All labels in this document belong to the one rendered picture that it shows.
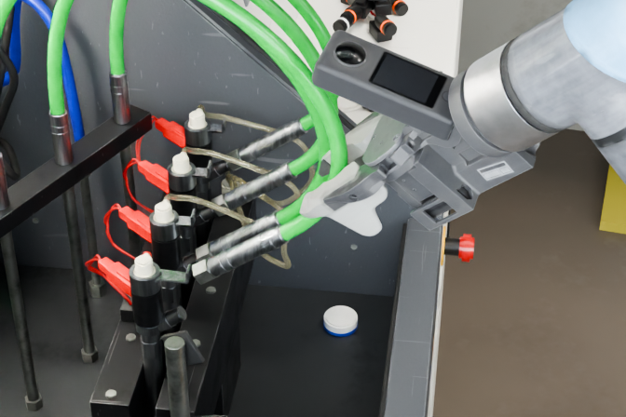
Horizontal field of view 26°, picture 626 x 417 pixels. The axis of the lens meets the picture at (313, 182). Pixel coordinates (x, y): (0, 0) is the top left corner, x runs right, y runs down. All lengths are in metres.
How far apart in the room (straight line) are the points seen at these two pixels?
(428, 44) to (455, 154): 0.76
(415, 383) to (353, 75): 0.41
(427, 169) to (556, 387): 1.71
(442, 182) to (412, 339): 0.37
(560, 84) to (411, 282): 0.55
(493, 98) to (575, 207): 2.22
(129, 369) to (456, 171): 0.42
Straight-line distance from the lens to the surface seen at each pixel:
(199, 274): 1.21
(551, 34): 0.94
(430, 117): 1.01
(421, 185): 1.07
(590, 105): 0.94
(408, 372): 1.35
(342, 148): 1.10
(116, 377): 1.31
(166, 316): 1.26
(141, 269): 1.22
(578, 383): 2.74
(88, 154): 1.39
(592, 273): 3.00
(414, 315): 1.41
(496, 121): 0.98
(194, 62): 1.46
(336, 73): 1.02
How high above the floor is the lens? 1.88
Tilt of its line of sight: 36 degrees down
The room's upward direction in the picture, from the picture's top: straight up
